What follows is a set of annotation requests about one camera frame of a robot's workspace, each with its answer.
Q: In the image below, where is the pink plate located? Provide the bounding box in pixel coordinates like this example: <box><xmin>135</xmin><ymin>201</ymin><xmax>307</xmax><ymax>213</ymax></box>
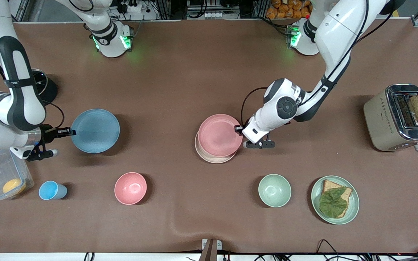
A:
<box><xmin>198</xmin><ymin>114</ymin><xmax>243</xmax><ymax>157</ymax></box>

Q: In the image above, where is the blue plate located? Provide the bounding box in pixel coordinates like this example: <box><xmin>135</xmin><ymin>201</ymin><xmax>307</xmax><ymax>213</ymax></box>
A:
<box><xmin>71</xmin><ymin>109</ymin><xmax>120</xmax><ymax>154</ymax></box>

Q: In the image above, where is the beige plate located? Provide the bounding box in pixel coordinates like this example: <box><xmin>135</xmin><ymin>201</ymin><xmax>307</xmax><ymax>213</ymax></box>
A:
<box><xmin>194</xmin><ymin>132</ymin><xmax>238</xmax><ymax>163</ymax></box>

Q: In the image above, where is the glass lid with blue knob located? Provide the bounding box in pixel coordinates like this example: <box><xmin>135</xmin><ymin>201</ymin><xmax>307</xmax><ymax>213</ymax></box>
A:
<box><xmin>32</xmin><ymin>69</ymin><xmax>48</xmax><ymax>93</ymax></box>

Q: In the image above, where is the blue cup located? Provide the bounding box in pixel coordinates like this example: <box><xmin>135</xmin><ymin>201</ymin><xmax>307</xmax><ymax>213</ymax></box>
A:
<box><xmin>38</xmin><ymin>181</ymin><xmax>68</xmax><ymax>200</ymax></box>

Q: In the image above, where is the yellow round food piece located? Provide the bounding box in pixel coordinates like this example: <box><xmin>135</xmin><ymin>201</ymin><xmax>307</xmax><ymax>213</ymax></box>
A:
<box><xmin>3</xmin><ymin>178</ymin><xmax>26</xmax><ymax>196</ymax></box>

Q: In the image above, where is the green bowl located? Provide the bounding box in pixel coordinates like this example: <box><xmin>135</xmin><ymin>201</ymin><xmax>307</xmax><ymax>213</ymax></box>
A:
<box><xmin>258</xmin><ymin>174</ymin><xmax>292</xmax><ymax>208</ymax></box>

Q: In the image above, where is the brown table mat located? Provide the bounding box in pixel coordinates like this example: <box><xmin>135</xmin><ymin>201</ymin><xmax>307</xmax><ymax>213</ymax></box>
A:
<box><xmin>0</xmin><ymin>20</ymin><xmax>418</xmax><ymax>253</ymax></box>

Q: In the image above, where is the pink bowl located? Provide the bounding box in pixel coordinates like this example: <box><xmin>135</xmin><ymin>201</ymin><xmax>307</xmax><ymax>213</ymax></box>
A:
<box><xmin>114</xmin><ymin>172</ymin><xmax>147</xmax><ymax>206</ymax></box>

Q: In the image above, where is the bread slice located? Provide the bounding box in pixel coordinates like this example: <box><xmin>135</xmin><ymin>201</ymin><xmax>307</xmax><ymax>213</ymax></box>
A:
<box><xmin>320</xmin><ymin>180</ymin><xmax>353</xmax><ymax>218</ymax></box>

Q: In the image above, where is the green lettuce leaf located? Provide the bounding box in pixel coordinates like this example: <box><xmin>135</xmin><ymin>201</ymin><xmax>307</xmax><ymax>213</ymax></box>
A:
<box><xmin>319</xmin><ymin>187</ymin><xmax>348</xmax><ymax>219</ymax></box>

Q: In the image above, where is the metal table clamp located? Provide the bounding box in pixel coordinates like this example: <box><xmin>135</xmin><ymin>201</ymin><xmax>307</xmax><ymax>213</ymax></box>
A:
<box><xmin>202</xmin><ymin>239</ymin><xmax>222</xmax><ymax>261</ymax></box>

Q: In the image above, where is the bag of orange snacks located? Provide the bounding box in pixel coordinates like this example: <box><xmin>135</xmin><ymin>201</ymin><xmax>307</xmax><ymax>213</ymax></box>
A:
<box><xmin>266</xmin><ymin>0</ymin><xmax>313</xmax><ymax>19</ymax></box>

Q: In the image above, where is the green plate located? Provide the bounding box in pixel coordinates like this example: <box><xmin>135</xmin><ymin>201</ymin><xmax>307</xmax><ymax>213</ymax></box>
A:
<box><xmin>311</xmin><ymin>175</ymin><xmax>360</xmax><ymax>225</ymax></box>

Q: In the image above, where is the beige chrome toaster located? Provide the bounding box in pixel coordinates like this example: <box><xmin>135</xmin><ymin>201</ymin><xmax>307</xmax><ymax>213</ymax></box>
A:
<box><xmin>363</xmin><ymin>84</ymin><xmax>418</xmax><ymax>152</ymax></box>

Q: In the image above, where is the white power strip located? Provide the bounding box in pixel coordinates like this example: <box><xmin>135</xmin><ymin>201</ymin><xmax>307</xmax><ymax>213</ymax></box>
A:
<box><xmin>116</xmin><ymin>2</ymin><xmax>143</xmax><ymax>13</ymax></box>

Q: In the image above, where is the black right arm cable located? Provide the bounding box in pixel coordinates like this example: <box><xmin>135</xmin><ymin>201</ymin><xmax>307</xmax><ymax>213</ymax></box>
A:
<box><xmin>0</xmin><ymin>0</ymin><xmax>65</xmax><ymax>129</ymax></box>

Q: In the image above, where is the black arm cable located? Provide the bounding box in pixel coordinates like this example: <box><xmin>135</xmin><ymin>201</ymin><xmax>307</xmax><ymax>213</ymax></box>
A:
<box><xmin>241</xmin><ymin>0</ymin><xmax>394</xmax><ymax>126</ymax></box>
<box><xmin>0</xmin><ymin>0</ymin><xmax>65</xmax><ymax>129</ymax></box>

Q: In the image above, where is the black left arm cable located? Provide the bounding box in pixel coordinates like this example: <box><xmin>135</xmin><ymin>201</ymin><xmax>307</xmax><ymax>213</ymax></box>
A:
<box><xmin>241</xmin><ymin>0</ymin><xmax>394</xmax><ymax>126</ymax></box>

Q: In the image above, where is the black pot with blue handle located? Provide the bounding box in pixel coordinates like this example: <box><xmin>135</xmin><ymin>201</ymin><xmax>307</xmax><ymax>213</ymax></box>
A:
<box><xmin>31</xmin><ymin>69</ymin><xmax>58</xmax><ymax>106</ymax></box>

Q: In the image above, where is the black looped floor cable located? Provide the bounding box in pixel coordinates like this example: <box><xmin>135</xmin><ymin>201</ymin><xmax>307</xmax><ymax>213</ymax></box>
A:
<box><xmin>316</xmin><ymin>239</ymin><xmax>340</xmax><ymax>261</ymax></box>

